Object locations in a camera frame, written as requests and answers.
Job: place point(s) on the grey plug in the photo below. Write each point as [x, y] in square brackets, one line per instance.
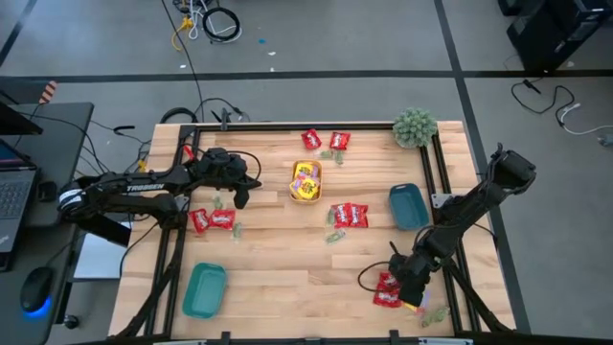
[606, 140]

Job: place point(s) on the green artificial potted plant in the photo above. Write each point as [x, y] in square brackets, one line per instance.
[415, 128]

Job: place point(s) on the black computer tower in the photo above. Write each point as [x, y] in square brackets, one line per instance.
[551, 33]

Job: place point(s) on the black flat display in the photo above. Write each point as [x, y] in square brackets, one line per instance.
[14, 122]

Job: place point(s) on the black caster wheel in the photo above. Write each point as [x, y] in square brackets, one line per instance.
[71, 322]

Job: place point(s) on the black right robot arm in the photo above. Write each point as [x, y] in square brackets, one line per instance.
[479, 201]

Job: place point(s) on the grey mounting plate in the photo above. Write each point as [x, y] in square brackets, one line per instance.
[438, 200]

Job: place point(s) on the black computer mouse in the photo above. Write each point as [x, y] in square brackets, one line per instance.
[36, 287]

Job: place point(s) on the white board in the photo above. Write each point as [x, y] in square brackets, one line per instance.
[98, 259]

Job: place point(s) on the black desk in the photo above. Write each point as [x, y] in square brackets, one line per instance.
[57, 144]

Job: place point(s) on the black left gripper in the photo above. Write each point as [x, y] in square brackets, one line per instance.
[222, 165]

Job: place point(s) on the orange black striped marker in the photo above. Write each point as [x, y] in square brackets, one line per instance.
[48, 92]

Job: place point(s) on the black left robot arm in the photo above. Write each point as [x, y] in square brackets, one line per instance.
[143, 188]

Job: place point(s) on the teal green plastic bin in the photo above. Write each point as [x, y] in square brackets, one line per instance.
[204, 291]

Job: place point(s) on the small black box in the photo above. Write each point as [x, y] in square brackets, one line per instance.
[47, 191]

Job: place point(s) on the yellow plastic bin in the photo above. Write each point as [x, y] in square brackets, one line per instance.
[306, 201]

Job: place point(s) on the black laptop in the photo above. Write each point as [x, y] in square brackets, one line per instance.
[14, 201]

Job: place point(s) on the dark blue plastic bin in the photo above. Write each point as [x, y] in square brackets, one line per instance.
[408, 207]

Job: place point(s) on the yellow candy pack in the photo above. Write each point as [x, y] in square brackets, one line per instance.
[309, 189]
[306, 171]
[413, 307]

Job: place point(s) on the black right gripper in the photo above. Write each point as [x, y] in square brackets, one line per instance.
[412, 270]

